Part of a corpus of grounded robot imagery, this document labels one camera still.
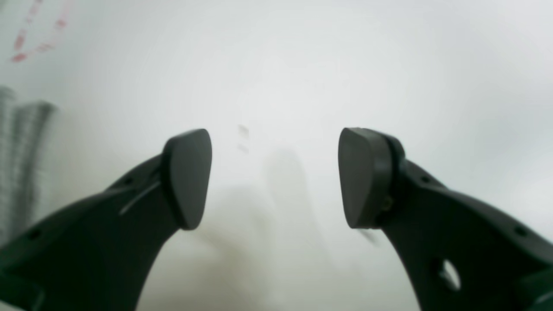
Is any grey T-shirt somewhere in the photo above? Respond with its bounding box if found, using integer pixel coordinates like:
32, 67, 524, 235
0, 86, 57, 244

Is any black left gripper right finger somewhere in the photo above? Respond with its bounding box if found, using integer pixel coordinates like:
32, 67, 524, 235
338, 128, 553, 311

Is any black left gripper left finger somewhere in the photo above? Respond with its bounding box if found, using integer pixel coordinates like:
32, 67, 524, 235
0, 129, 213, 311

